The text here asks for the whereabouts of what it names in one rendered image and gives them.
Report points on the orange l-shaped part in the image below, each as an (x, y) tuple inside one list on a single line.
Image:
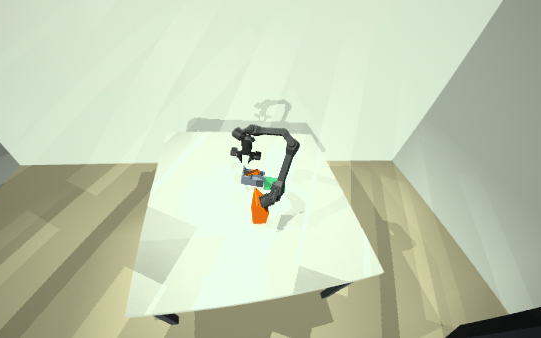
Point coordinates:
[(254, 172)]

